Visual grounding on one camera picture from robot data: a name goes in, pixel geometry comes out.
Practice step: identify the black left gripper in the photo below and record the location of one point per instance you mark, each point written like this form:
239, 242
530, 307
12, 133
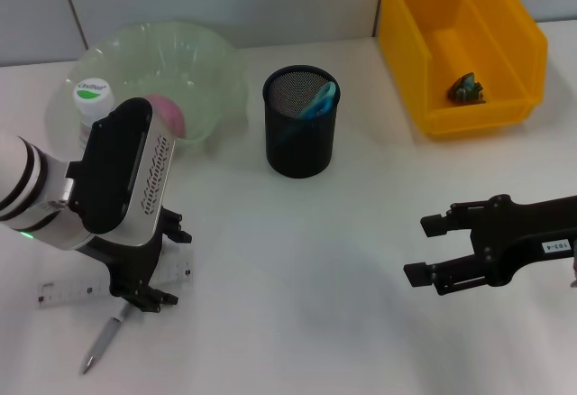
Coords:
130, 264

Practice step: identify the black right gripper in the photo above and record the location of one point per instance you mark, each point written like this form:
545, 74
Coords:
518, 232

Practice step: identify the clear plastic ruler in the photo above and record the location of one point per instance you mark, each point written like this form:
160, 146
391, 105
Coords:
72, 291

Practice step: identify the pink peach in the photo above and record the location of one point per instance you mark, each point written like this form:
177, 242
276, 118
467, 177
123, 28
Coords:
171, 115

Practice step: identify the green plastic scrap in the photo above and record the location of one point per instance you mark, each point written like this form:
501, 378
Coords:
466, 88

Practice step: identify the clear green-label water bottle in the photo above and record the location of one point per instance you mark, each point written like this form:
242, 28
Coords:
92, 97

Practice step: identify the blue scissors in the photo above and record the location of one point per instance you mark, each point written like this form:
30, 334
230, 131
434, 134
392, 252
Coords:
322, 102

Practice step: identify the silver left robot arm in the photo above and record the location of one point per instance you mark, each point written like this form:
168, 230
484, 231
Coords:
27, 187

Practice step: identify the silver ballpoint pen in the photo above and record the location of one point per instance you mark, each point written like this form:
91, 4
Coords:
101, 345

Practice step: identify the black mesh pen cup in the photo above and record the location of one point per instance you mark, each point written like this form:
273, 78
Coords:
299, 147

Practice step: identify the green glass fruit bowl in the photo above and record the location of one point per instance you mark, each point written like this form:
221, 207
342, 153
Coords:
180, 61

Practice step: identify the yellow plastic bin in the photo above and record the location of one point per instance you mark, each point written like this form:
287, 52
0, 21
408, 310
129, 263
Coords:
469, 16

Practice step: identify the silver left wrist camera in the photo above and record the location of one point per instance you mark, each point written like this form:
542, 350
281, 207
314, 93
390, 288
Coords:
117, 165

